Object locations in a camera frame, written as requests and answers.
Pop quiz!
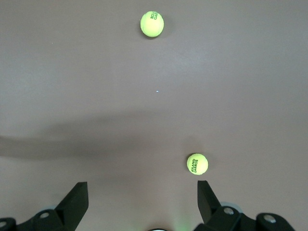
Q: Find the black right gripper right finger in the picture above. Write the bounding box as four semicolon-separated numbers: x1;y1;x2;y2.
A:
194;180;256;231

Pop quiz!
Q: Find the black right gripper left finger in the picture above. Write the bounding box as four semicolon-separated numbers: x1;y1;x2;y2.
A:
18;181;89;231

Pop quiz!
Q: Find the yellow tennis ball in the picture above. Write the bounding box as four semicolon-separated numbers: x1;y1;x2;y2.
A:
186;153;209;175
140;10;165;38

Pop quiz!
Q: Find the brown table cover mat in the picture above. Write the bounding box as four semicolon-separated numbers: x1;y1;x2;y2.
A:
0;0;308;231

